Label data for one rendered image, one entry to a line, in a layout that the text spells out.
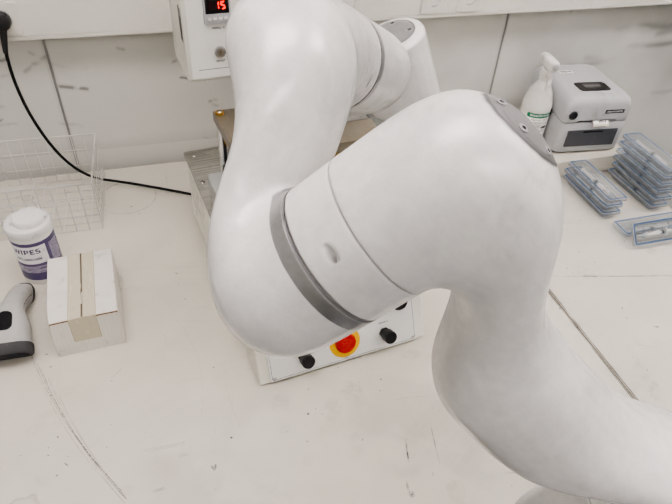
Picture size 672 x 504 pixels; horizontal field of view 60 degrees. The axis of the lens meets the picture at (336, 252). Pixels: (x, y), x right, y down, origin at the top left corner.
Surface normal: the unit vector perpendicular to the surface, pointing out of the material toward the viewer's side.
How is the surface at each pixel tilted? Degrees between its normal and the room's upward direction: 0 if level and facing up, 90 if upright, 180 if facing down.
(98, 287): 2
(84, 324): 89
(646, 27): 90
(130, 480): 0
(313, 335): 98
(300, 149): 85
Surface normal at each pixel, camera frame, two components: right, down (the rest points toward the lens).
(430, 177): -0.34, 0.06
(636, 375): 0.05, -0.76
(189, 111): 0.29, 0.64
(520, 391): 0.25, 0.46
